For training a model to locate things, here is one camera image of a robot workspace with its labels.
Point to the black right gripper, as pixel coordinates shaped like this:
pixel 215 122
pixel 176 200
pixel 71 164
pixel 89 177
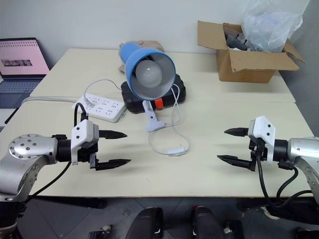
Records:
pixel 256 149

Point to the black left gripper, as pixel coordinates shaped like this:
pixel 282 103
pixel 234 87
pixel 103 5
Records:
pixel 89 152

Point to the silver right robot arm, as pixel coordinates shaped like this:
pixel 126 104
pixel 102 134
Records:
pixel 301 149

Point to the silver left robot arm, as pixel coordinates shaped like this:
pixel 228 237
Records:
pixel 27 149

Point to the blue clip-on lamp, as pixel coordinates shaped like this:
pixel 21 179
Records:
pixel 132 57

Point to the white power strip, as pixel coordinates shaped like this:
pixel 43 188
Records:
pixel 107 109

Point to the black case orange latch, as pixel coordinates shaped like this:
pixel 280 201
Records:
pixel 180 92

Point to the brown cardboard box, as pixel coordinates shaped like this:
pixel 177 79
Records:
pixel 249 67

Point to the dark rounded shape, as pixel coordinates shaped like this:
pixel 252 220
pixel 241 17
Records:
pixel 147 224
pixel 207 224

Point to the white light bulb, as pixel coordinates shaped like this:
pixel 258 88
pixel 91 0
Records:
pixel 148 73

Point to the dark items in box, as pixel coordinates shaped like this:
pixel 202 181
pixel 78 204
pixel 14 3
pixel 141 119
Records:
pixel 234 41

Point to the clear plastic bag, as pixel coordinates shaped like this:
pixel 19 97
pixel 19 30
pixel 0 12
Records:
pixel 269 30

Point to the open laptop pink screen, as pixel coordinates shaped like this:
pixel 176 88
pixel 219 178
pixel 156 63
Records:
pixel 20 59

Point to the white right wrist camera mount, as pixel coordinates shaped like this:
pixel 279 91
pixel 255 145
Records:
pixel 264 129

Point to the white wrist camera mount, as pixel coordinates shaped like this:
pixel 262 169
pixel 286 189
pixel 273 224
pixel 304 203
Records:
pixel 264 129
pixel 82 132

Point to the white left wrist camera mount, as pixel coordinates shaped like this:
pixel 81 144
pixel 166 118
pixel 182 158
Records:
pixel 82 132

